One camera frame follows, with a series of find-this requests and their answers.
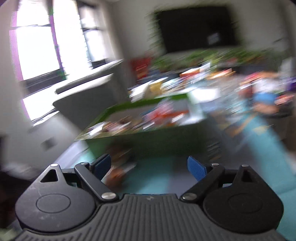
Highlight green white cardboard box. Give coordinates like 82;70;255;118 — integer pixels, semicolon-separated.
76;93;214;158

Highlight black wall television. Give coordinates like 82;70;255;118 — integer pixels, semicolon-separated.
154;5;239;53

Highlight yellow canister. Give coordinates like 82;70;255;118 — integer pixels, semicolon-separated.
145;81;163;98

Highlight grey armchair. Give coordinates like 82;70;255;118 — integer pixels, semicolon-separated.
53;60;129;130

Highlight red flower decoration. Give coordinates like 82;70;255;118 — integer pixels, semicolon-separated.
130;57;152;80

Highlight white blue carton box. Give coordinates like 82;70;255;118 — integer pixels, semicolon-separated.
252;78;279;115

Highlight black framed window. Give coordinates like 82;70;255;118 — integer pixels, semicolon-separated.
10;1;116;121

